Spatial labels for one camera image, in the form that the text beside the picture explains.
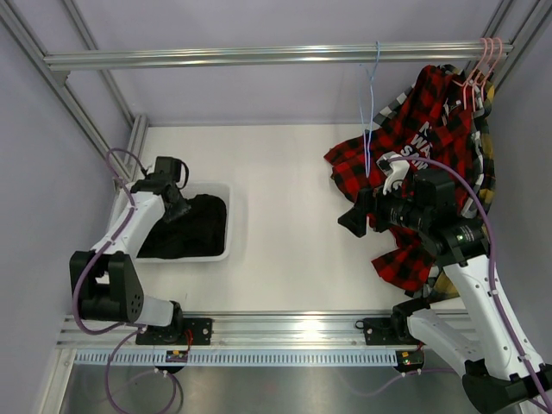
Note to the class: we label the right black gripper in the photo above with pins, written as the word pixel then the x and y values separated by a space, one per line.
pixel 368 201

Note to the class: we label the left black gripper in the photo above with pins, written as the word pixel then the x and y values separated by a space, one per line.
pixel 182 209

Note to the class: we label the black polo shirt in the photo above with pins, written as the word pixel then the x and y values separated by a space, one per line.
pixel 200 232

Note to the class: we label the white plastic basket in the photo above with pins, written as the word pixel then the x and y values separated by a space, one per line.
pixel 230 224

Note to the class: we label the red black plaid shirt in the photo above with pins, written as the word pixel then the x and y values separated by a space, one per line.
pixel 431 127

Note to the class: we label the pink wire hanger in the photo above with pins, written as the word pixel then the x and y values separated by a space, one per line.
pixel 470 77
pixel 488 70
pixel 478 75

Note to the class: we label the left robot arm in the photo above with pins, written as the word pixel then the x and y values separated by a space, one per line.
pixel 106 290

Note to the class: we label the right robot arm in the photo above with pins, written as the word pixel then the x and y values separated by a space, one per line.
pixel 502 368

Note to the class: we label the grey white plaid shirt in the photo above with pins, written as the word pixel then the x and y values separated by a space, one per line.
pixel 385 115

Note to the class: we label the yellow plaid shirt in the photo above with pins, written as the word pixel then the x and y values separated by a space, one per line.
pixel 485 179

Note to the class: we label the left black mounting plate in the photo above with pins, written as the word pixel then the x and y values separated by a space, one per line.
pixel 194 331

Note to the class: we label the black mounting plate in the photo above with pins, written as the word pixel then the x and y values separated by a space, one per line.
pixel 379 331
pixel 194 331

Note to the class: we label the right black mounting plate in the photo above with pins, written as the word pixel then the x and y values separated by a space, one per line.
pixel 379 331

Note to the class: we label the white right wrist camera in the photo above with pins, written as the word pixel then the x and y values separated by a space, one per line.
pixel 395 169

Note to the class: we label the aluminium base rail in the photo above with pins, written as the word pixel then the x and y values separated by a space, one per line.
pixel 269 330

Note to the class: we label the white slotted cable duct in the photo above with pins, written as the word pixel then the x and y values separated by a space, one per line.
pixel 239 358

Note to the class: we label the aluminium hanging rail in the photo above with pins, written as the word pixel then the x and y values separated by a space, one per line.
pixel 382 52

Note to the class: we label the right aluminium frame post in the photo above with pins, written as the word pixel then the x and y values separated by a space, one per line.
pixel 526 32

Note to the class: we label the aluminium frame post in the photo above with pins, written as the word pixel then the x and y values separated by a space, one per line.
pixel 20 31
pixel 526 32

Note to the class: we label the left aluminium frame post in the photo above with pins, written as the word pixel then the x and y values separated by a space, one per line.
pixel 20 31

